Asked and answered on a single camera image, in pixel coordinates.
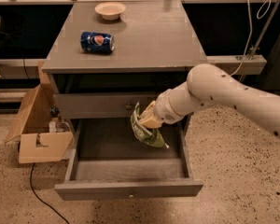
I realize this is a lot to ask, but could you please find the metal stand pole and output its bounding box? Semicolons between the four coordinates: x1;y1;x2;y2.
236;0;280;82

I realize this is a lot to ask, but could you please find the metal window rail ledge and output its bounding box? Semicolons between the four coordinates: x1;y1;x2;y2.
0;55;267;79

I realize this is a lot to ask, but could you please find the blue pepsi can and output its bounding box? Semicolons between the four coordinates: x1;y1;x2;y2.
80;32;114;53

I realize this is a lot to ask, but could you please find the white hanging cable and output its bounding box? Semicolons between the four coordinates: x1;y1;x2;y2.
230;0;273;77

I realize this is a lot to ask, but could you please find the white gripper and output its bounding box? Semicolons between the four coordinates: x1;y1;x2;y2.
139;89;184;129

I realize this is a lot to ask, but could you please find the closed grey upper drawer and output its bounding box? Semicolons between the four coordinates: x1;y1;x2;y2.
54;91;159;119

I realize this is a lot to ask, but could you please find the white paper bowl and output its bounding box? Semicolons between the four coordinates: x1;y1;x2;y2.
94;2;126;21

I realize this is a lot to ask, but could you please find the green jalapeno chip bag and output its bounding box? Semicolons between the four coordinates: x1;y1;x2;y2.
130;103;169;148

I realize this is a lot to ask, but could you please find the black floor cable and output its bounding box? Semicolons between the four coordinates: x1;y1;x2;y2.
29;162;71;224

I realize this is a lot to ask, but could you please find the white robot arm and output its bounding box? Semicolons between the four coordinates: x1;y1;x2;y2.
133;63;280;139

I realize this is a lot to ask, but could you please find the open grey lower drawer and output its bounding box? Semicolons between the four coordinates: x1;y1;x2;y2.
55;118;203;201

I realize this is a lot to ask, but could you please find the grey wooden drawer cabinet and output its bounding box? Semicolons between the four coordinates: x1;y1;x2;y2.
41;0;211;134

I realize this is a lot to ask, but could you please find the open cardboard box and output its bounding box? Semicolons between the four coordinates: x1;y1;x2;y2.
5;62;74;164

